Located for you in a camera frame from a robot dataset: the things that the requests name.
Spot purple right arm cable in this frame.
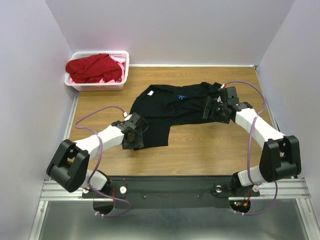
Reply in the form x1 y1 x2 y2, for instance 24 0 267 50
220 80 278 216

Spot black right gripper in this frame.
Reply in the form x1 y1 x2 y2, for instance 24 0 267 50
202 96 231 124

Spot black t shirt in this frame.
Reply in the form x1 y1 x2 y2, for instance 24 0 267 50
130 82 221 149

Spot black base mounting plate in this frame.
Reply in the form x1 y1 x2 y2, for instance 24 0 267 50
49 175 261 210

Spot aluminium frame rail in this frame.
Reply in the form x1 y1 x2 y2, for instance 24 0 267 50
27 89 86 240

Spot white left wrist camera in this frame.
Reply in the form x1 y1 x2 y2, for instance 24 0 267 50
122 112 132 121

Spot white plastic laundry basket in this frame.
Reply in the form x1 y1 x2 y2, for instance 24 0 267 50
64 50 130 92

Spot red t shirt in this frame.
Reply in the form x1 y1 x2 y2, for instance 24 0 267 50
65 53 123 83

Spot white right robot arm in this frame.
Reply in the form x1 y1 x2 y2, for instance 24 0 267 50
202 85 302 196

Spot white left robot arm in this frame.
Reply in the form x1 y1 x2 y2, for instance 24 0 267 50
46 113 147 197

